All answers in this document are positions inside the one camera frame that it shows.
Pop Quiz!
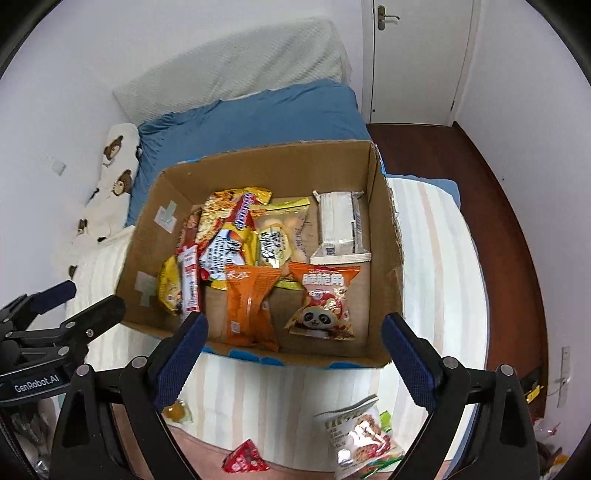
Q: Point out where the orange panda chip bag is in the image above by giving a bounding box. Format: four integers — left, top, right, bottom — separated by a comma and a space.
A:
284, 262, 361, 341

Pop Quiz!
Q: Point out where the striped cream pink blanket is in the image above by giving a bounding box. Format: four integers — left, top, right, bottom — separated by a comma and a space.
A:
55, 174, 491, 480

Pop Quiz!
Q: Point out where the brown cardboard box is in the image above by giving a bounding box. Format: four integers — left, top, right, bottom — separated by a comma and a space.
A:
116, 141, 403, 368

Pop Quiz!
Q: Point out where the orange snack packet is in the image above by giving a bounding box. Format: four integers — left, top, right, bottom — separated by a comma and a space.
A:
225, 265, 281, 352

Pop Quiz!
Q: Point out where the beige oat snack bag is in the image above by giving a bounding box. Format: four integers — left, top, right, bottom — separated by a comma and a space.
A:
314, 394, 381, 479

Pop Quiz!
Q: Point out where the colourful fruit candy bag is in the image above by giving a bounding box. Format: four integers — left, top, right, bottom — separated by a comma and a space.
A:
355, 408, 404, 479

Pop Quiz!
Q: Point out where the red white striped packet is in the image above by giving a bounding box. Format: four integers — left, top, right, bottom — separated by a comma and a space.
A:
179, 244, 200, 317

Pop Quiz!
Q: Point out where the white wall socket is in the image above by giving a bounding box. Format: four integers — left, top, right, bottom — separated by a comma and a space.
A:
50, 157, 67, 176

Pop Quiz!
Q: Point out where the blue bed sheet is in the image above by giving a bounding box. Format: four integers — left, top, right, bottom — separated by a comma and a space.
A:
125, 78, 462, 227

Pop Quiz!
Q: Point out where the dark red snack packet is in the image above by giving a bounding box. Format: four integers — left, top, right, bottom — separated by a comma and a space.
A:
175, 206, 202, 256

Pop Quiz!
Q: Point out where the Korean cheese noodle packet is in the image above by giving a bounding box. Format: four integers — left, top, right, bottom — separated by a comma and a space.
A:
197, 187, 273, 290

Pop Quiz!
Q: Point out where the metal door handle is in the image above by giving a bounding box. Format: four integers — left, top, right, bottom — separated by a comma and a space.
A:
377, 4, 401, 31

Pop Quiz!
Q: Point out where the grey white folded quilt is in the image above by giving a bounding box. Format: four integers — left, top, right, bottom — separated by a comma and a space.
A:
113, 18, 352, 125

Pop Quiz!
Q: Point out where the white door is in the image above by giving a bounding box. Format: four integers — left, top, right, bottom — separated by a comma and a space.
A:
362, 0, 482, 125

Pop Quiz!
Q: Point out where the bear print pillow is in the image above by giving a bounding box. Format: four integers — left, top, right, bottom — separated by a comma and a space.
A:
58, 123, 141, 279

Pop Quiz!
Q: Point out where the red chocolate snack bag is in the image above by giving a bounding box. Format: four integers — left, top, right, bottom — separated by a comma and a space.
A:
221, 439, 270, 474

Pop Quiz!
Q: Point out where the yellow clear pastry packet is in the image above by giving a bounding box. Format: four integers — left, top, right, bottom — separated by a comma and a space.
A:
249, 198, 311, 291

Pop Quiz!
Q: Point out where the white carton box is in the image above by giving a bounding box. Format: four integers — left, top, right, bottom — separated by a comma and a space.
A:
310, 191, 372, 266

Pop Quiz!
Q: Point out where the yellow snack packet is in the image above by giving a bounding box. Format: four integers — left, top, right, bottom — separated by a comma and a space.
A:
157, 255, 182, 314

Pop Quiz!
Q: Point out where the orange jelly cup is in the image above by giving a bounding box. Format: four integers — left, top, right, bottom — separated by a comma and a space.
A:
161, 399, 193, 425

